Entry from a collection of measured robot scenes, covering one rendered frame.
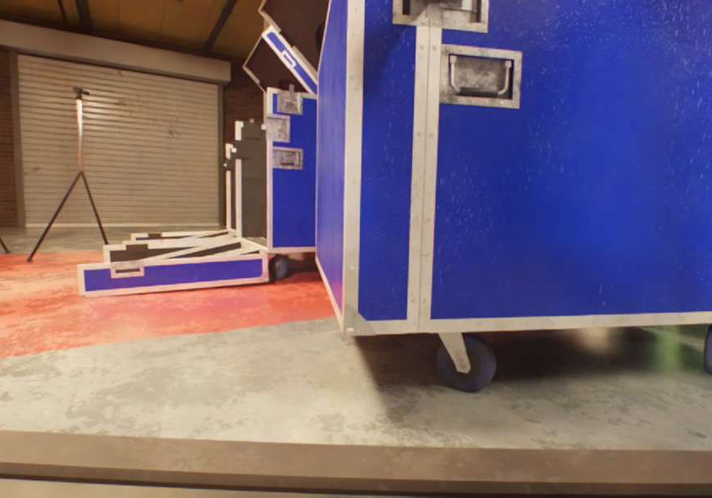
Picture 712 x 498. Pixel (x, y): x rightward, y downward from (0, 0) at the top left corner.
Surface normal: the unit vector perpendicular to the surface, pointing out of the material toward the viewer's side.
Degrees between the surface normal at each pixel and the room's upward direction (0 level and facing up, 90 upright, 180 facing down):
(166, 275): 90
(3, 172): 90
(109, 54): 90
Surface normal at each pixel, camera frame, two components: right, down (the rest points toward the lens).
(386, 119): 0.15, 0.11
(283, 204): 0.44, 0.10
